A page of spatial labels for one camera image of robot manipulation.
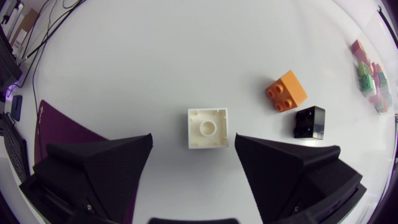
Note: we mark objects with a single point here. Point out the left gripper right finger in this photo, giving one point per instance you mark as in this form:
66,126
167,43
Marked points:
280,177

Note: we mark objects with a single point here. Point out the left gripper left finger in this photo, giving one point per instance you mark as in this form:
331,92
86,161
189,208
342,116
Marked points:
102,174

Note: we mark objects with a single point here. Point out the pile of toy bricks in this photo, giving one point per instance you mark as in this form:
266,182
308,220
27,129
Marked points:
373,84

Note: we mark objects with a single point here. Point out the clear plastic container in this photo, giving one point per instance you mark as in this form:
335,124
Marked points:
374,59

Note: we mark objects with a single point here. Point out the dark mat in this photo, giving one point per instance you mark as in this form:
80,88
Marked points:
59,130

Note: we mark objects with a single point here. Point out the black toy brick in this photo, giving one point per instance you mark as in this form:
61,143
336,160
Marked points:
310,122

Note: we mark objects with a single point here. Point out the white toy brick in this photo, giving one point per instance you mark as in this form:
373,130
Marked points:
208,128

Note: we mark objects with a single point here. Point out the orange toy brick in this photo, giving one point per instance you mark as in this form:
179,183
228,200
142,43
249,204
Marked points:
286,90

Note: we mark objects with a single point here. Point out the black keyboard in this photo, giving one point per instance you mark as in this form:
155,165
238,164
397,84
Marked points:
14,146

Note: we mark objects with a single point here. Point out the green toy brick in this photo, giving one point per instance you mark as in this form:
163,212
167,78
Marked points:
367,81

